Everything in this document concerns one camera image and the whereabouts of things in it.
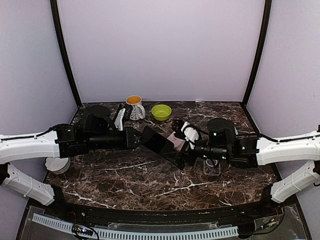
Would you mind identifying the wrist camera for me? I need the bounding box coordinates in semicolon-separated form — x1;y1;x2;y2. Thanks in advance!
171;119;201;150
113;104;133;131

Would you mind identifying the black right frame post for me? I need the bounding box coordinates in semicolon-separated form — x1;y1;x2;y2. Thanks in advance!
241;0;272;109

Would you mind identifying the pink phone case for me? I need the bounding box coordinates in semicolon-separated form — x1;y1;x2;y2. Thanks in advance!
167;132;186;152

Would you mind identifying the white floral mug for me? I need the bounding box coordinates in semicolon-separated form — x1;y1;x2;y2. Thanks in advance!
125;95;146;121

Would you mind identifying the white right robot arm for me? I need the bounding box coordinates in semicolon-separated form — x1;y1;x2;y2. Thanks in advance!
171;118;320;217

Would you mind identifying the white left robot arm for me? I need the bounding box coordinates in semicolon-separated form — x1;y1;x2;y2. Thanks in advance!
0;105;147;218

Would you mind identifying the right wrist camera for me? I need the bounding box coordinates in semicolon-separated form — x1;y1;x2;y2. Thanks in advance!
171;119;201;150

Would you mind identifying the small circuit board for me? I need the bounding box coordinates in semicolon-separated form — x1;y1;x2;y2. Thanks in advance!
71;224;94;237

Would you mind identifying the black frame post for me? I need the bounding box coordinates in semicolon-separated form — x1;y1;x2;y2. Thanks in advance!
50;0;82;108
241;0;272;109

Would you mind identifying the lime green bowl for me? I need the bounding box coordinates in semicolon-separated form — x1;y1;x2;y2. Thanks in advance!
151;104;172;122

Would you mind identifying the clear purple phone case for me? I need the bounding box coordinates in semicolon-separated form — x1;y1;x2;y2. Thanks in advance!
203;158;221;177

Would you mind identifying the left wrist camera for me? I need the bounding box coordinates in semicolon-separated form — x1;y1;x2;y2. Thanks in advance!
113;104;133;131

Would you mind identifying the light blue slotted cable duct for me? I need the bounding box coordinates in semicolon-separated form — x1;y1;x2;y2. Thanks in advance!
32;213;240;240

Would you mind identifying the black left frame post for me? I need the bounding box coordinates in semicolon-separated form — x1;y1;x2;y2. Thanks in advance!
50;0;82;108

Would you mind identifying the white scalloped dish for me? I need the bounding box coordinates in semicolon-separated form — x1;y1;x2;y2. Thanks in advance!
45;157;71;175

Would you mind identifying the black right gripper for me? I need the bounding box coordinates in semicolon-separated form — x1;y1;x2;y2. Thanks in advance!
162;137;230;171

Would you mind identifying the black front table rail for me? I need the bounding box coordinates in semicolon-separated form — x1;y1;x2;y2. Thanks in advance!
46;186;284;229

